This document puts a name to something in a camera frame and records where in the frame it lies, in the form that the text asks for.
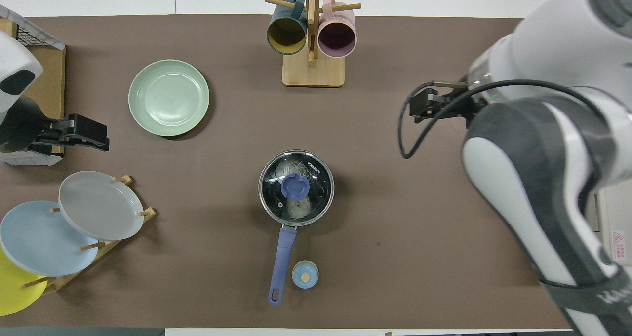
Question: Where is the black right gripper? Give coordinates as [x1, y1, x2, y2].
[411, 81, 483, 128]

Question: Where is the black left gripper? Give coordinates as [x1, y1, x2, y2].
[0, 96, 111, 155]

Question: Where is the glass lid with blue knob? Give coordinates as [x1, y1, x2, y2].
[258, 150, 335, 226]

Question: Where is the white vermicelli bundle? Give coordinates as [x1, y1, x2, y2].
[286, 195, 315, 219]
[273, 159, 310, 181]

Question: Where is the grey plate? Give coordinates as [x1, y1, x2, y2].
[58, 171, 145, 241]

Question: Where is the light green plate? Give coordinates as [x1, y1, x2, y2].
[128, 60, 210, 137]

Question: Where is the wooden plate rack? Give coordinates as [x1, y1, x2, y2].
[22, 175, 157, 295]

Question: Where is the light blue plate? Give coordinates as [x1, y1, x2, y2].
[0, 201, 99, 277]

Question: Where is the yellow plate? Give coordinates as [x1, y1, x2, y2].
[0, 247, 48, 317]

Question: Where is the grey patterned cloth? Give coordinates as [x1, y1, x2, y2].
[0, 151, 64, 167]

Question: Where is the wooden shelf rack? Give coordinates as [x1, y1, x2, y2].
[0, 18, 66, 157]

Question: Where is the pink mug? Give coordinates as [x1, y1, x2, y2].
[317, 0, 357, 59]

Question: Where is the wooden mug rack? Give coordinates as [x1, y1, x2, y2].
[265, 0, 361, 87]

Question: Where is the dark teal mug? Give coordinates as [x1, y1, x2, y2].
[267, 0, 308, 55]

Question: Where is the brown table mat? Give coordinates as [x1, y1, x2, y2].
[0, 14, 573, 329]

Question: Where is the dark blue saucepan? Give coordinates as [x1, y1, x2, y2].
[258, 150, 335, 307]

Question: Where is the white toaster oven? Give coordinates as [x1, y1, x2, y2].
[590, 183, 632, 267]

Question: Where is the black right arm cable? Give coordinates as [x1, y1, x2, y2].
[397, 79, 632, 160]

